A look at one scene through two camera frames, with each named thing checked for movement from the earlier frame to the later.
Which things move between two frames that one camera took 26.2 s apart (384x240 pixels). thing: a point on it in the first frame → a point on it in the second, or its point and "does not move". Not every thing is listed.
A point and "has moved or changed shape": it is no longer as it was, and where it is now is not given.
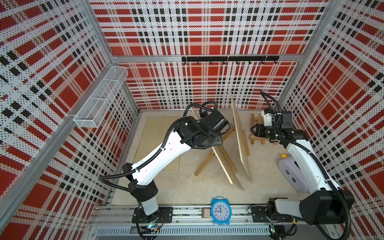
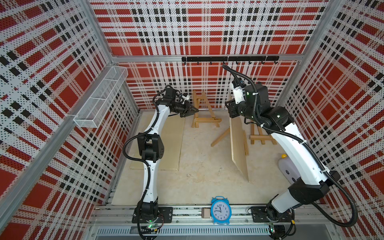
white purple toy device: (292, 172) does not move
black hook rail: (231, 58) does not move
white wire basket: (91, 113) does not move
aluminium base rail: (115, 223) does not move
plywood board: (241, 140) has moved or changed shape
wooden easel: (223, 152) → (197, 120)
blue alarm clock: (221, 210) does not move
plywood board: (229, 168) → (171, 134)
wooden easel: (254, 121) does not move
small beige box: (205, 212) does not move
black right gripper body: (268, 132) → (236, 110)
